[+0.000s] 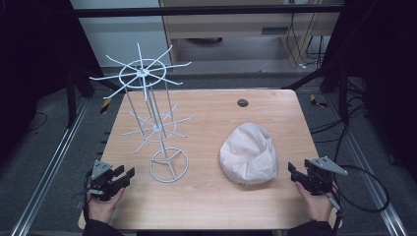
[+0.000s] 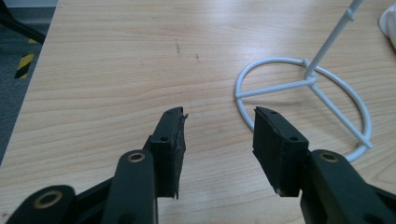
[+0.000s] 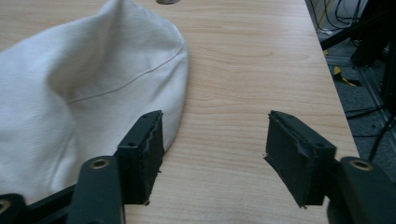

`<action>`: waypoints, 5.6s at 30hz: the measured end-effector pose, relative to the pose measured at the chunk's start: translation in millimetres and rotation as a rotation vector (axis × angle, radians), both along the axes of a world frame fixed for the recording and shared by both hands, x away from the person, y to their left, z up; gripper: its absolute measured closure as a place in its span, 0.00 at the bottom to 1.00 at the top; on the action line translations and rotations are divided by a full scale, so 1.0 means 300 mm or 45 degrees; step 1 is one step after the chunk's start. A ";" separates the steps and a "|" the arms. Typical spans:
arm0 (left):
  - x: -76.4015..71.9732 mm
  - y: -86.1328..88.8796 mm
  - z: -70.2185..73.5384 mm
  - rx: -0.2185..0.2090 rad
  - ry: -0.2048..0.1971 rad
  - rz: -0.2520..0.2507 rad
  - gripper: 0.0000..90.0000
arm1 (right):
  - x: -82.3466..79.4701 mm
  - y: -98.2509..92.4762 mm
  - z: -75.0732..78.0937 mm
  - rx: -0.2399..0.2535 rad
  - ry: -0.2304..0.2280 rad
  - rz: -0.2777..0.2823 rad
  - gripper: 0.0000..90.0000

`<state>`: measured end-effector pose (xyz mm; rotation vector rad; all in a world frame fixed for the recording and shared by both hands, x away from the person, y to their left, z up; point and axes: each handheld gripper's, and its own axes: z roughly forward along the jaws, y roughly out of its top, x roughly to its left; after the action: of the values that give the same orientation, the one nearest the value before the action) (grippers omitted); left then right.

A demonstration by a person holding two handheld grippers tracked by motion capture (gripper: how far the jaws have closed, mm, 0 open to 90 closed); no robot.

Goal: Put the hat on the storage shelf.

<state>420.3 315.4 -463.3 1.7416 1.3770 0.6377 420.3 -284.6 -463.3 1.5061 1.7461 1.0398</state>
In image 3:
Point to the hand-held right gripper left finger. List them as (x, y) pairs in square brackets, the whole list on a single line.
[(141, 161)]

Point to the yellow and black floor tape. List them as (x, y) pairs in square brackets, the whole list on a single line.
[(342, 76)]

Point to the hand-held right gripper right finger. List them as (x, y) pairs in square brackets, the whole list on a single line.
[(295, 155)]

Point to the small grey round object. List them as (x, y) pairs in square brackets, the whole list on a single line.
[(167, 1)]

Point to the white cloth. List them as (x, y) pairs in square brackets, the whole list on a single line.
[(77, 93)]

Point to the black metal stand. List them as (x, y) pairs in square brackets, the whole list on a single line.
[(370, 28)]

